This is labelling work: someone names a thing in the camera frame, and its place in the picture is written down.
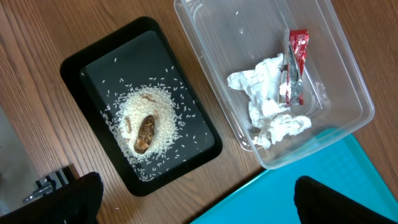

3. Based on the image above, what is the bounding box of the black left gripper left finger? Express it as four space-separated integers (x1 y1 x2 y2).
1 172 103 224

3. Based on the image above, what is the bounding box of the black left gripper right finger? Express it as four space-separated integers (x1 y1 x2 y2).
294 175 397 224

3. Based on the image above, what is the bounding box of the white napkin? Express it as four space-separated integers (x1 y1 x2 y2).
227 53 312 149

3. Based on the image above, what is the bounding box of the red foil wrapper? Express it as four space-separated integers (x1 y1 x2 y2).
279 29 309 106

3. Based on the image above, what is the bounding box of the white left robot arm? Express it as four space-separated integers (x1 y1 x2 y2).
1 111 103 223

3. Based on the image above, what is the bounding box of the teal plastic tray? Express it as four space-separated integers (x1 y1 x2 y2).
194 134 397 223

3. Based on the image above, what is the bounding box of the white rice pile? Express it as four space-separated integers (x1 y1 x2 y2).
99 57 201 182

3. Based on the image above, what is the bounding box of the black tray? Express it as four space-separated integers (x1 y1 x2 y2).
60 17 222 197

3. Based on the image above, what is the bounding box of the clear plastic bin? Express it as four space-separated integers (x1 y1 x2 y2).
174 0 375 169

